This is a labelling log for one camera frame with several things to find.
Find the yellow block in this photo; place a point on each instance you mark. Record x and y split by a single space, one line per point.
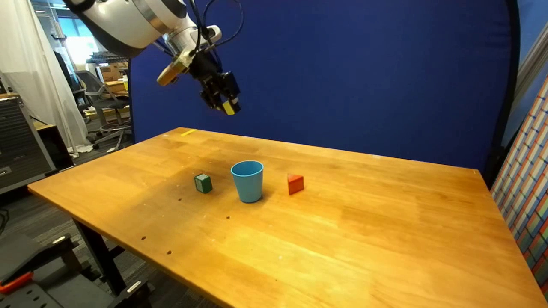
229 108

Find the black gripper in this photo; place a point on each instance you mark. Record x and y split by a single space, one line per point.
215 79

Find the green block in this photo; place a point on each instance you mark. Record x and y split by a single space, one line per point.
202 183

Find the blue plastic cup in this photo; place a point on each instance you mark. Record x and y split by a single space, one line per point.
246 181

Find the white curtain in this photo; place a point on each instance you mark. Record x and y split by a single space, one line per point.
34 61

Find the black equipment case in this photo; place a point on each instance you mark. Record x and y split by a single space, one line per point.
18 142

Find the blue fabric backdrop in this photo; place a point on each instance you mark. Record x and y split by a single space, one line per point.
352 73

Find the black floor stand base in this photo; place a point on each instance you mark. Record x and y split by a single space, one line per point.
51 279

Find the colourful checked panel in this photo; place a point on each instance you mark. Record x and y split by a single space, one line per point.
524 193

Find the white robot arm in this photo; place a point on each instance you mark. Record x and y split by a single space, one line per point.
128 22

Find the red block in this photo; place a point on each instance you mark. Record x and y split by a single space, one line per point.
294 183

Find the black table leg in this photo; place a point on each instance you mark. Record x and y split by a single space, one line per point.
102 257

